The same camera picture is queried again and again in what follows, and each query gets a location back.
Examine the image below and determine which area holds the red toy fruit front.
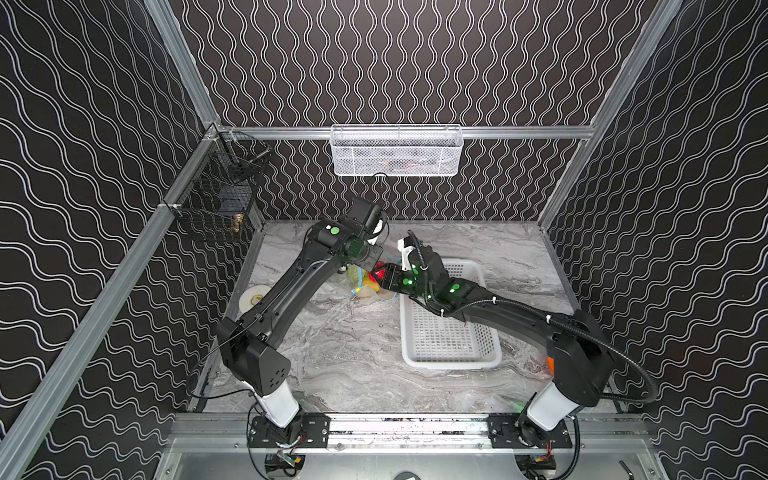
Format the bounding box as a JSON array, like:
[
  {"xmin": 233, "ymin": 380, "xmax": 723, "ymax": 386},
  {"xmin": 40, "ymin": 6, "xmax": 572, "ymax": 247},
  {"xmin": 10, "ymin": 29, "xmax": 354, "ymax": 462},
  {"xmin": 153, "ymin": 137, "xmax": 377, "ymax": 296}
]
[{"xmin": 369, "ymin": 269, "xmax": 385, "ymax": 283}]

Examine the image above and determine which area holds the clear blue-zip bag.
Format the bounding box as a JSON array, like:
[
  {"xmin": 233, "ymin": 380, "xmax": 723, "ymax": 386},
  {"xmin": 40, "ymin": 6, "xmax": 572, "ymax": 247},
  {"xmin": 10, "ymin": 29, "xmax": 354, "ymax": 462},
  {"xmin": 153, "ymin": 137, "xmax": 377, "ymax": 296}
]
[{"xmin": 338, "ymin": 264, "xmax": 394, "ymax": 301}]

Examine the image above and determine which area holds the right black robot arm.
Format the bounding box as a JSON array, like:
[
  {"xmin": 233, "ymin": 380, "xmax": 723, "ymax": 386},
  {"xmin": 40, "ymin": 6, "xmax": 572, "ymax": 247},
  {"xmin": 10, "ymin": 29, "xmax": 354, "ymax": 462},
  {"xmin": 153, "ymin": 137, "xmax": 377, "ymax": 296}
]
[{"xmin": 373, "ymin": 240, "xmax": 616, "ymax": 432}]

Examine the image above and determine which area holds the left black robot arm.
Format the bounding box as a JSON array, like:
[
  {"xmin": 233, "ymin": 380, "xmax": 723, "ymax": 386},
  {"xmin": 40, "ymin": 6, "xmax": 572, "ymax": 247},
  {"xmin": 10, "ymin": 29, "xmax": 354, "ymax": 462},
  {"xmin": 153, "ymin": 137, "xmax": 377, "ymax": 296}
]
[{"xmin": 216, "ymin": 199, "xmax": 384, "ymax": 428}]

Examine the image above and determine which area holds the white plastic perforated basket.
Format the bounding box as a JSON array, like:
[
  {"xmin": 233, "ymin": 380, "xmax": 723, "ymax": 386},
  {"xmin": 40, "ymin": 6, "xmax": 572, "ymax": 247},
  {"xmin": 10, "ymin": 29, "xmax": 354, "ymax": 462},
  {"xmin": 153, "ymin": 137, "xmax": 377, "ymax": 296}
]
[{"xmin": 399, "ymin": 295, "xmax": 502, "ymax": 370}]

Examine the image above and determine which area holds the white tape roll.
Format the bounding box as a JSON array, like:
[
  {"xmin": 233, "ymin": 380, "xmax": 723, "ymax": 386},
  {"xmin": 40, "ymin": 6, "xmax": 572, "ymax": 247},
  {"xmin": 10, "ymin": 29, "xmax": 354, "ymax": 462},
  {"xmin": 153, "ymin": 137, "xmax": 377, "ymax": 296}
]
[{"xmin": 238, "ymin": 285, "xmax": 271, "ymax": 313}]

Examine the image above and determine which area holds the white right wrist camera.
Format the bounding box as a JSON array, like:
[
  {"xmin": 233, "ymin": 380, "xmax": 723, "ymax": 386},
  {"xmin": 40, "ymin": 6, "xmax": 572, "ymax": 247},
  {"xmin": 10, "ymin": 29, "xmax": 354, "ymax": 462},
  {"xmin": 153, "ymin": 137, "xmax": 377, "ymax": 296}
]
[{"xmin": 397, "ymin": 237, "xmax": 415, "ymax": 271}]

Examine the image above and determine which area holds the white wire wall basket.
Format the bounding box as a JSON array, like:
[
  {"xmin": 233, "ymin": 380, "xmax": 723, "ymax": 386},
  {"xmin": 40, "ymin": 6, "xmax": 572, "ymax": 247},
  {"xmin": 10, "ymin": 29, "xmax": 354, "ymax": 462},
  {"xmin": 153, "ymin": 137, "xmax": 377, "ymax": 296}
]
[{"xmin": 329, "ymin": 124, "xmax": 464, "ymax": 177}]

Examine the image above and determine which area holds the black wire wall basket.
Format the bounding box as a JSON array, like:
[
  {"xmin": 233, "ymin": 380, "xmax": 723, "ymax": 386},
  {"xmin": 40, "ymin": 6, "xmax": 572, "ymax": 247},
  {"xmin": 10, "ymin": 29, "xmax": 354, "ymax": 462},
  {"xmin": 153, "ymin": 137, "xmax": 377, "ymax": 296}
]
[{"xmin": 170, "ymin": 130, "xmax": 274, "ymax": 245}]

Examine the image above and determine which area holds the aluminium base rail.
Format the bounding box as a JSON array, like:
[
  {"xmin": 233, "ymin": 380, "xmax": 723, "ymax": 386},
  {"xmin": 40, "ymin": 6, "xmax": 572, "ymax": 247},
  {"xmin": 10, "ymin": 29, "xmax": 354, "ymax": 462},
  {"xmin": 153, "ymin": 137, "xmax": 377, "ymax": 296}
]
[{"xmin": 166, "ymin": 413, "xmax": 650, "ymax": 455}]

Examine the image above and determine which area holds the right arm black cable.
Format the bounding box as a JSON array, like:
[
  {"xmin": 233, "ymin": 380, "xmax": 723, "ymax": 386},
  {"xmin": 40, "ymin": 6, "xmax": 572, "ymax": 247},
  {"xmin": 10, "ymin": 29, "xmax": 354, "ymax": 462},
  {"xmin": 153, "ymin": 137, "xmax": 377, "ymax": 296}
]
[{"xmin": 407, "ymin": 230, "xmax": 660, "ymax": 403}]

